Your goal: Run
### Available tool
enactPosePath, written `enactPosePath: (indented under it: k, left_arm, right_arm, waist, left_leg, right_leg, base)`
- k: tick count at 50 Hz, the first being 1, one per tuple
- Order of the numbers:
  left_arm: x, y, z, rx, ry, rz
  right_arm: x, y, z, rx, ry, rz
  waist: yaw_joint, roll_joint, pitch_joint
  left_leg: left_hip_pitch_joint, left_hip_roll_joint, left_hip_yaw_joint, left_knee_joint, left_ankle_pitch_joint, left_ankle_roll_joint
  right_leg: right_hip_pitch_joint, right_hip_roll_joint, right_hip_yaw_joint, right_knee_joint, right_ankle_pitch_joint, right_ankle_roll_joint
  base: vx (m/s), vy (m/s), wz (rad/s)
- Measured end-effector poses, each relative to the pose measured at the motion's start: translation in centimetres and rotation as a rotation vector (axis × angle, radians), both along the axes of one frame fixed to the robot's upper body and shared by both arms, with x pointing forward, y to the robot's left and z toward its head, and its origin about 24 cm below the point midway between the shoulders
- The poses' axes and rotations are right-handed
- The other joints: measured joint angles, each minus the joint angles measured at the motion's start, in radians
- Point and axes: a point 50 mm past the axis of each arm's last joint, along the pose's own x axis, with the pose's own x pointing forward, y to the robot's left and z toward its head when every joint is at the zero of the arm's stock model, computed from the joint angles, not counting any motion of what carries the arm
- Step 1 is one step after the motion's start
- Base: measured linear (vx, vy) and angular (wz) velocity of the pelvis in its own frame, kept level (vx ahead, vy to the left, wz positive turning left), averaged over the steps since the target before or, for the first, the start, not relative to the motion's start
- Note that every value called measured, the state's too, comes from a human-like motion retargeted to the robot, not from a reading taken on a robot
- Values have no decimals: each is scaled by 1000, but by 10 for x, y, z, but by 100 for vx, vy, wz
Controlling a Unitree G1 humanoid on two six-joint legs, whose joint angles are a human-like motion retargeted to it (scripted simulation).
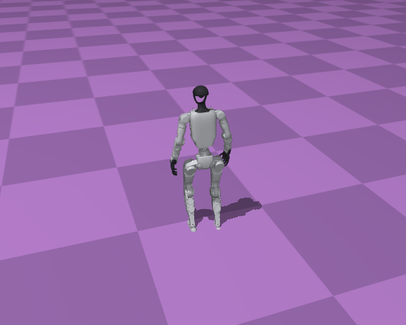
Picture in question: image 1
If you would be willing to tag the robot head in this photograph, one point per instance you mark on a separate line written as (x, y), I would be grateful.
(201, 91)

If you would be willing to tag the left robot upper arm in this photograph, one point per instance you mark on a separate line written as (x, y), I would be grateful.
(183, 120)

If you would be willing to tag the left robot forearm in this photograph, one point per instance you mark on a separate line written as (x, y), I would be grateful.
(176, 151)

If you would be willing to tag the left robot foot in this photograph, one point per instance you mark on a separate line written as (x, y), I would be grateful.
(193, 229)

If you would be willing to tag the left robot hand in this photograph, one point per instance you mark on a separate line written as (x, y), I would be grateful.
(173, 166)

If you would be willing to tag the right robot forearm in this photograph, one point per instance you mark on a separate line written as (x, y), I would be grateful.
(227, 144)

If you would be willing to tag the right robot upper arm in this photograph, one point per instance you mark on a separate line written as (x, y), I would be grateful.
(226, 134)

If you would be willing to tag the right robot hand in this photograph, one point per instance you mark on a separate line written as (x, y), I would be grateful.
(225, 157)

